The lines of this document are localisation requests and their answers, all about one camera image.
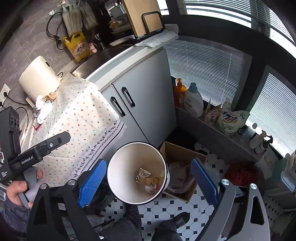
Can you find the person's left hand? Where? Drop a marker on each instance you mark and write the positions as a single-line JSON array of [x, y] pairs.
[[17, 187]]

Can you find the white wall socket pair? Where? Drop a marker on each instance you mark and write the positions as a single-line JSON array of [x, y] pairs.
[[4, 93]]

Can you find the grey cabinet left door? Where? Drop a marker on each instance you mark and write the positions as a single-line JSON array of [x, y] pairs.
[[132, 132]]

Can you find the grey cabinet right door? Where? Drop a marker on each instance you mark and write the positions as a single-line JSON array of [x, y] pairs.
[[147, 93]]

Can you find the white laundry detergent bottle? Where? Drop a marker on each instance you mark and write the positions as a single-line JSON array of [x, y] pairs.
[[193, 101]]

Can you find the hanging plastic bags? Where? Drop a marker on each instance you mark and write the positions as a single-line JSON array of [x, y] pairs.
[[76, 15]]

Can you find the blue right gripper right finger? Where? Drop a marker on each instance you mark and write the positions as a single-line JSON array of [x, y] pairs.
[[204, 181]]

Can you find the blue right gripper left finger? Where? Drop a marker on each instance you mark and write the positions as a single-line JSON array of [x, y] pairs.
[[90, 183]]

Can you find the pink small figurine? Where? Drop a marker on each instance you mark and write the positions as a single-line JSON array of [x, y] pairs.
[[92, 48]]

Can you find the white round trash bin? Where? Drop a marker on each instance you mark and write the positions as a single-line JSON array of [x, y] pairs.
[[137, 173]]

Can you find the green white detergent pouch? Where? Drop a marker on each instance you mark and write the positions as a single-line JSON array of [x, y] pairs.
[[231, 121]]

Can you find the cardboard box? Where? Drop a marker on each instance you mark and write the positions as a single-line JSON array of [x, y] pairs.
[[182, 183]]

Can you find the dark printed wrapper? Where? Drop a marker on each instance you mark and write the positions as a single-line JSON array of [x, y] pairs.
[[151, 189]]

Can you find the yellow detergent jug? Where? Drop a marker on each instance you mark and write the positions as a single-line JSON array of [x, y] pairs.
[[78, 46]]

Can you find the stainless steel sink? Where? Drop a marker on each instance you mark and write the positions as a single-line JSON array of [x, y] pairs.
[[94, 62]]

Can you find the cream air fryer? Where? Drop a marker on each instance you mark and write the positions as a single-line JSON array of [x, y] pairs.
[[39, 78]]

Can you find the wooden cutting board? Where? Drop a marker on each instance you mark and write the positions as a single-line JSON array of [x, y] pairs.
[[144, 16]]

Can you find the white cloth on counter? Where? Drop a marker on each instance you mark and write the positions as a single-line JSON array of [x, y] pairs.
[[170, 33]]

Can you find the floral white tablecloth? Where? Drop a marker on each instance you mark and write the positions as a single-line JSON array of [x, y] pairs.
[[94, 127]]

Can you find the grey cabinet door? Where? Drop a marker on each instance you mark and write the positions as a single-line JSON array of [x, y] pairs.
[[132, 132], [147, 93]]

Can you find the orange bottle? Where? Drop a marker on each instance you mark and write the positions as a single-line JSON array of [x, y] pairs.
[[179, 93]]

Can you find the white paper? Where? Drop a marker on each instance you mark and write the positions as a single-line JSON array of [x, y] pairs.
[[43, 107]]

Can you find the foil snack wrapper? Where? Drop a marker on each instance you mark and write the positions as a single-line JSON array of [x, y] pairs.
[[142, 174]]

